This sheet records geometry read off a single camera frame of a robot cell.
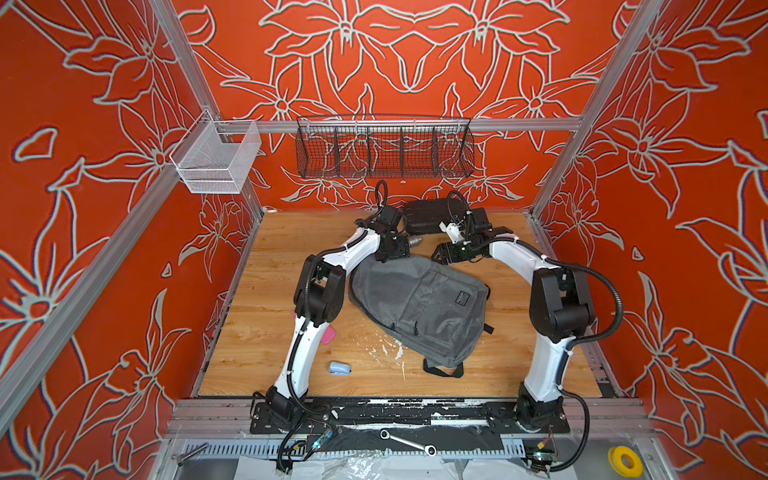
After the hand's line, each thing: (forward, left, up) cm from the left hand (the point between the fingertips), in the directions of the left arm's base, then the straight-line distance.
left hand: (401, 250), depth 100 cm
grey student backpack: (-20, -11, -4) cm, 23 cm away
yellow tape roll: (-55, -53, -7) cm, 77 cm away
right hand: (-3, -12, +3) cm, 12 cm away
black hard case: (+19, -10, -2) cm, 22 cm away
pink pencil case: (-37, +16, +16) cm, 44 cm away
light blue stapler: (-39, +16, -5) cm, 42 cm away
